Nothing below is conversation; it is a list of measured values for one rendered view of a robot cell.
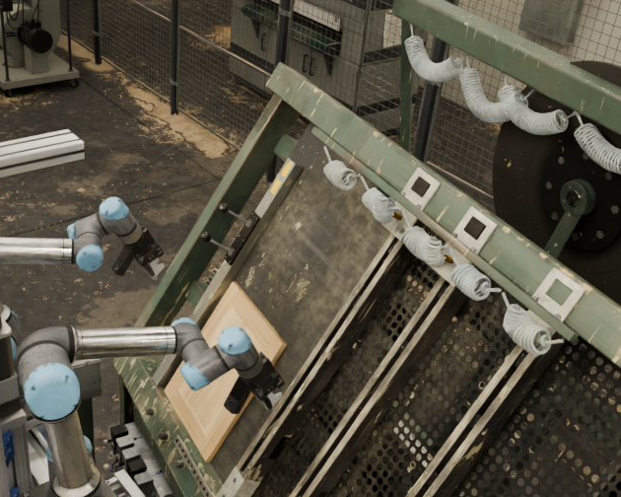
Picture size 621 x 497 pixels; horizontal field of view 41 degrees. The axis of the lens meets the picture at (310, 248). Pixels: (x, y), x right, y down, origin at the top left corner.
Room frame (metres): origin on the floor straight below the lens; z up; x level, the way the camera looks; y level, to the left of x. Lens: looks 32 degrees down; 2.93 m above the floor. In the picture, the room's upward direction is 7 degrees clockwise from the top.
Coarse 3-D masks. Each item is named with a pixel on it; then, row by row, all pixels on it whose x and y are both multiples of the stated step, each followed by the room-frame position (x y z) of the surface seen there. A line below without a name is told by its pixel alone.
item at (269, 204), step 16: (288, 160) 2.52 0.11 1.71; (288, 176) 2.47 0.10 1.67; (256, 208) 2.47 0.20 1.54; (272, 208) 2.45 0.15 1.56; (256, 240) 2.42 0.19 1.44; (240, 256) 2.38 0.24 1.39; (224, 272) 2.37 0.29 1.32; (208, 288) 2.37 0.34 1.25; (224, 288) 2.35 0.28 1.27; (208, 304) 2.32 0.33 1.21; (160, 368) 2.26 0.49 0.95; (176, 368) 2.26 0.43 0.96; (160, 384) 2.22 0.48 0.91
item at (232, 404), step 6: (240, 378) 1.67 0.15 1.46; (240, 384) 1.66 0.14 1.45; (246, 384) 1.65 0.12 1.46; (252, 384) 1.66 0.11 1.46; (234, 390) 1.66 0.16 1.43; (240, 390) 1.65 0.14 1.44; (246, 390) 1.65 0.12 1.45; (228, 396) 1.66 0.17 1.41; (234, 396) 1.65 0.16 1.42; (240, 396) 1.64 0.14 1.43; (246, 396) 1.65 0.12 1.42; (228, 402) 1.64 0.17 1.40; (234, 402) 1.64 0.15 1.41; (240, 402) 1.63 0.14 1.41; (228, 408) 1.63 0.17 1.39; (234, 408) 1.63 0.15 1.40; (240, 408) 1.63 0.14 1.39
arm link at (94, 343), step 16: (176, 320) 1.74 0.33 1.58; (192, 320) 1.76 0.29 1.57; (32, 336) 1.49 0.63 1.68; (48, 336) 1.50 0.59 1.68; (64, 336) 1.53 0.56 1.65; (80, 336) 1.56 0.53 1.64; (96, 336) 1.57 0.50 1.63; (112, 336) 1.59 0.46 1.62; (128, 336) 1.61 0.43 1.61; (144, 336) 1.63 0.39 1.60; (160, 336) 1.65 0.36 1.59; (176, 336) 1.67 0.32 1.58; (192, 336) 1.68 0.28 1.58; (80, 352) 1.53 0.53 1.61; (96, 352) 1.55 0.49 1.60; (112, 352) 1.57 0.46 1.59; (128, 352) 1.59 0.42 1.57; (144, 352) 1.61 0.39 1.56; (160, 352) 1.63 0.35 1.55; (176, 352) 1.66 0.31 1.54
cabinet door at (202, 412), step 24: (240, 288) 2.31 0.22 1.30; (216, 312) 2.30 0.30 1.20; (240, 312) 2.23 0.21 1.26; (216, 336) 2.23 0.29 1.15; (264, 336) 2.10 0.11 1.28; (216, 384) 2.09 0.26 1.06; (192, 408) 2.08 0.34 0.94; (216, 408) 2.02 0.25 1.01; (192, 432) 2.01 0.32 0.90; (216, 432) 1.95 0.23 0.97
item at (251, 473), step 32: (384, 192) 1.91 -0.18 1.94; (384, 224) 2.00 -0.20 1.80; (416, 224) 1.98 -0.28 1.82; (384, 256) 1.98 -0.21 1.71; (384, 288) 1.94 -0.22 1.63; (352, 320) 1.89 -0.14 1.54; (320, 352) 1.88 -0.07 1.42; (320, 384) 1.85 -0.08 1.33; (288, 416) 1.79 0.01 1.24; (256, 448) 1.78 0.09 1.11; (256, 480) 1.74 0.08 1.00
